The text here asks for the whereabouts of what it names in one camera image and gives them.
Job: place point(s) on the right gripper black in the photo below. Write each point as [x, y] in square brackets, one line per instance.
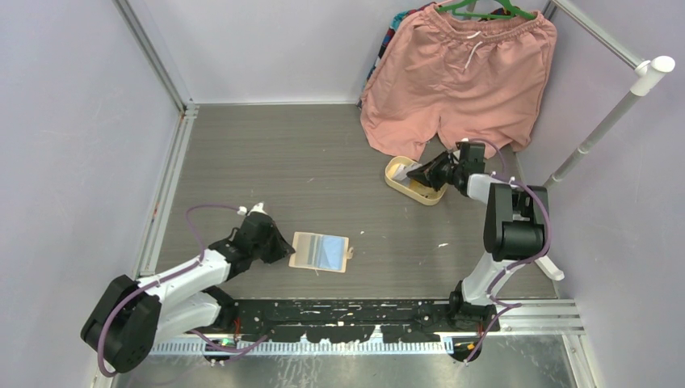
[429, 174]

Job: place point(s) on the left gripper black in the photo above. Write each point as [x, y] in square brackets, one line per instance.
[282, 249]

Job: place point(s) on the beige leather card holder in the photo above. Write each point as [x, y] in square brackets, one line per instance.
[320, 252]

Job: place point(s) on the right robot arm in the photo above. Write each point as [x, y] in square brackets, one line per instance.
[516, 229]

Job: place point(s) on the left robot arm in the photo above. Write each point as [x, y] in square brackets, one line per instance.
[134, 315]

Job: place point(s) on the white card in tray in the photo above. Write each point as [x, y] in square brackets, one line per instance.
[401, 173]

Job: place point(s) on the yellow oval tray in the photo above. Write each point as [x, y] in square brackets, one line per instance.
[410, 188]

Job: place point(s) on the pink shorts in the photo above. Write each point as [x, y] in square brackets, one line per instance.
[454, 79]

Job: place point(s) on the colourful garment behind shorts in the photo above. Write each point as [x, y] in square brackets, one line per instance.
[390, 33]

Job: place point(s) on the green clothes hanger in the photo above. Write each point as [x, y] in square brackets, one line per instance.
[484, 10]

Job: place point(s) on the white clothes rack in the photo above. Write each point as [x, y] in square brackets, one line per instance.
[618, 216]

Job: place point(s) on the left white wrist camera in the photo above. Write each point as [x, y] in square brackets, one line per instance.
[260, 207]

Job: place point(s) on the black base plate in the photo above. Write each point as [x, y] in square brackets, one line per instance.
[342, 321]

